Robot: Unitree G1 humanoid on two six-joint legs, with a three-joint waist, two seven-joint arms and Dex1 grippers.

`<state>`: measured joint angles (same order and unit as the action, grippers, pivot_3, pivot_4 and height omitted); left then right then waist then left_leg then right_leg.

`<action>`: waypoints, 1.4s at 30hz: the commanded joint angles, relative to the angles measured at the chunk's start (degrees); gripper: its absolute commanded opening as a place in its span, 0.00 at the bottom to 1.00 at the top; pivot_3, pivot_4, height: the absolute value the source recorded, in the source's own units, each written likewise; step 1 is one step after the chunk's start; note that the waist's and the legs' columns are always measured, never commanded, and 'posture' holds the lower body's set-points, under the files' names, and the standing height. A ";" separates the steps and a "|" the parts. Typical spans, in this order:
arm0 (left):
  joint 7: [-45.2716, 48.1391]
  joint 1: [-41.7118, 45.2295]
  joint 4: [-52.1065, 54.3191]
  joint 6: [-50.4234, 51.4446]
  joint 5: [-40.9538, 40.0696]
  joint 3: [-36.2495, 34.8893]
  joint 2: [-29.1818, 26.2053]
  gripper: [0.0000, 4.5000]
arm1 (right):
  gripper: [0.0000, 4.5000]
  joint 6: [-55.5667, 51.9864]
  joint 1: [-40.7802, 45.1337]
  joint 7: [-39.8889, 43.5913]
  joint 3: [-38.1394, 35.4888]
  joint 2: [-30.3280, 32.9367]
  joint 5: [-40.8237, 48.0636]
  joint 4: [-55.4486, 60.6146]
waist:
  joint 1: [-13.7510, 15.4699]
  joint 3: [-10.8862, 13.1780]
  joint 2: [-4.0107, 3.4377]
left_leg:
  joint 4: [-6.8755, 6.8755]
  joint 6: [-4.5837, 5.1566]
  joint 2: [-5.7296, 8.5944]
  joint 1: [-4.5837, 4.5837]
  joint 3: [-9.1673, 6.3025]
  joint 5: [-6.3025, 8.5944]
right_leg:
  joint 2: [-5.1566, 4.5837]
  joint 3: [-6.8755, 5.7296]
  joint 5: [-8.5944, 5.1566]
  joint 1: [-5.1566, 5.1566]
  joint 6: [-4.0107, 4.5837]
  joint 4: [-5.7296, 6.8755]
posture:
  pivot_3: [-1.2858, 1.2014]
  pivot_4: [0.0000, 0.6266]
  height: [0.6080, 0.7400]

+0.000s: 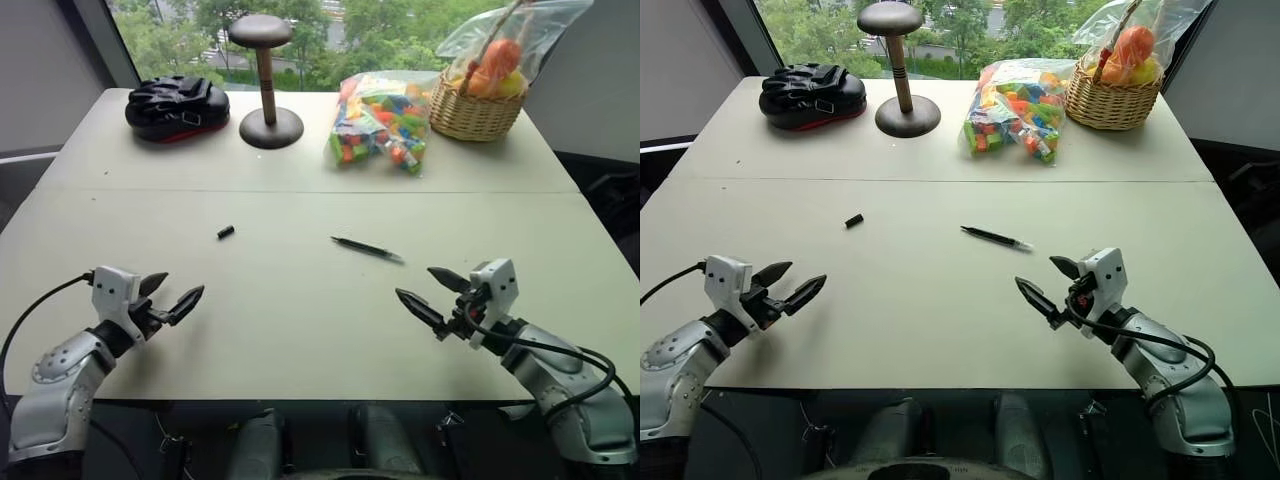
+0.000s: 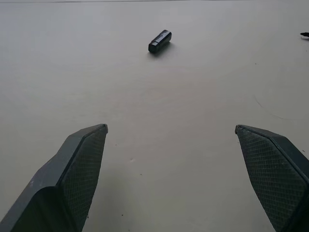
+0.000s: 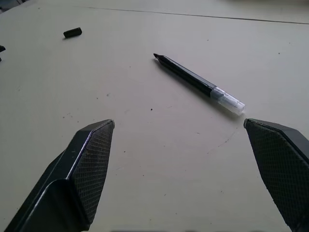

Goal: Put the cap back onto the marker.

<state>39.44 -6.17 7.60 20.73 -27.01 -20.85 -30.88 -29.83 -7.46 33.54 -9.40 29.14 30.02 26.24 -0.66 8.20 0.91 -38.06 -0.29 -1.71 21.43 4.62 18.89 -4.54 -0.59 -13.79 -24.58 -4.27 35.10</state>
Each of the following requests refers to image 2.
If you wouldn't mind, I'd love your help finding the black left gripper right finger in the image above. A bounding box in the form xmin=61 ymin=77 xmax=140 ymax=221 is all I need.
xmin=235 ymin=124 xmax=309 ymax=232

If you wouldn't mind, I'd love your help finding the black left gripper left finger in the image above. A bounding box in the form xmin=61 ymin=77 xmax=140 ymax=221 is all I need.
xmin=0 ymin=123 xmax=109 ymax=232

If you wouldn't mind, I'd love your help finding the small black cylindrical object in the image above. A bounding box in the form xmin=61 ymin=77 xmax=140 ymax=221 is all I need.
xmin=148 ymin=29 xmax=173 ymax=53

